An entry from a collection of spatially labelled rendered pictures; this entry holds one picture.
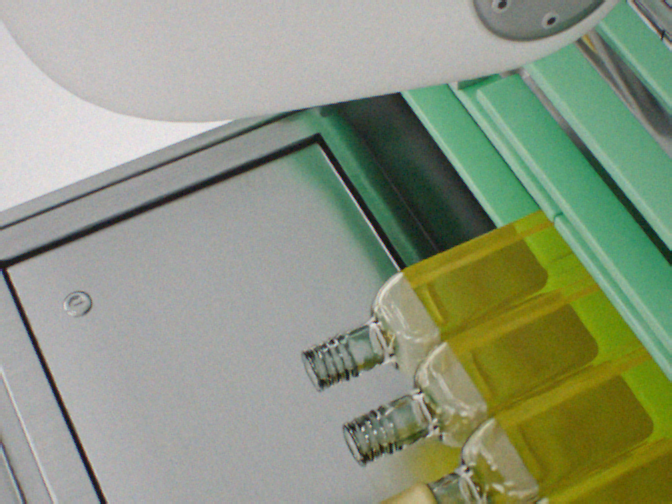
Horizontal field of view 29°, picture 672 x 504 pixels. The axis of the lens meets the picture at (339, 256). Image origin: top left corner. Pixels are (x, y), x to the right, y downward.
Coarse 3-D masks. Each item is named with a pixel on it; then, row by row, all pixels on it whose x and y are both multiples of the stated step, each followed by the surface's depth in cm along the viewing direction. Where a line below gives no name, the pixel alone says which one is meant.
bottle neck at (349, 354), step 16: (368, 320) 81; (336, 336) 80; (352, 336) 80; (368, 336) 80; (304, 352) 80; (320, 352) 79; (336, 352) 79; (352, 352) 79; (368, 352) 80; (384, 352) 80; (304, 368) 81; (320, 368) 79; (336, 368) 79; (352, 368) 80; (368, 368) 80; (320, 384) 79; (336, 384) 80
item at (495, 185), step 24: (408, 96) 97; (432, 96) 97; (456, 96) 97; (432, 120) 96; (456, 120) 96; (456, 144) 94; (480, 144) 94; (456, 168) 94; (480, 168) 93; (504, 168) 93; (480, 192) 92; (504, 192) 92; (528, 192) 92; (504, 216) 90
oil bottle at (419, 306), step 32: (512, 224) 83; (544, 224) 83; (448, 256) 81; (480, 256) 81; (512, 256) 81; (544, 256) 81; (576, 256) 81; (384, 288) 81; (416, 288) 80; (448, 288) 80; (480, 288) 80; (512, 288) 80; (544, 288) 80; (384, 320) 80; (416, 320) 79; (448, 320) 79; (480, 320) 79; (416, 352) 79
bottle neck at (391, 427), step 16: (400, 400) 78; (416, 400) 77; (368, 416) 77; (384, 416) 77; (400, 416) 77; (416, 416) 77; (352, 432) 76; (368, 432) 76; (384, 432) 76; (400, 432) 76; (416, 432) 77; (432, 432) 77; (352, 448) 78; (368, 448) 76; (384, 448) 76; (400, 448) 77
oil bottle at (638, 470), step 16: (640, 448) 74; (656, 448) 73; (608, 464) 73; (624, 464) 73; (640, 464) 73; (656, 464) 73; (576, 480) 73; (592, 480) 72; (608, 480) 72; (624, 480) 72; (640, 480) 72; (656, 480) 72; (544, 496) 72; (560, 496) 72; (576, 496) 72; (592, 496) 72; (608, 496) 72; (624, 496) 72; (640, 496) 72; (656, 496) 72
